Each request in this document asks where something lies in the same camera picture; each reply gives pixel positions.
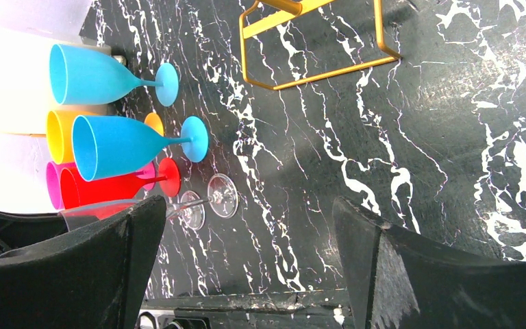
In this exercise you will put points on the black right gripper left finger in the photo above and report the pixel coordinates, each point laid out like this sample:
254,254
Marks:
91,277

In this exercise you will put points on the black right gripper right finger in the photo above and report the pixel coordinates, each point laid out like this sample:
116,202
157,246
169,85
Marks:
397,278

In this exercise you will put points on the red wine glass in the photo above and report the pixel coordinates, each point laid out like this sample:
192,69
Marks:
76,192

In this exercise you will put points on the magenta wine glass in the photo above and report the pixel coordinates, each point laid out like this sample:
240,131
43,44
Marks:
53,172

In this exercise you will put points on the clear wine glass front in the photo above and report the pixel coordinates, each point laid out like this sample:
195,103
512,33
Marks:
190,210

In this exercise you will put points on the clear wine glass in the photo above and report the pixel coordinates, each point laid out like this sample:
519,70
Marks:
190,210
222,197

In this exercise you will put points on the blue wine glass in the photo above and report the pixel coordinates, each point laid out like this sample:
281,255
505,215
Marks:
105,146

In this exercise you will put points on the orange wine glass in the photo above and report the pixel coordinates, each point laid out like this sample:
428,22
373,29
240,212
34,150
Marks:
59,134

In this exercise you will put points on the teal wine glass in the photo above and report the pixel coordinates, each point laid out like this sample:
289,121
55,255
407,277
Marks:
80,76

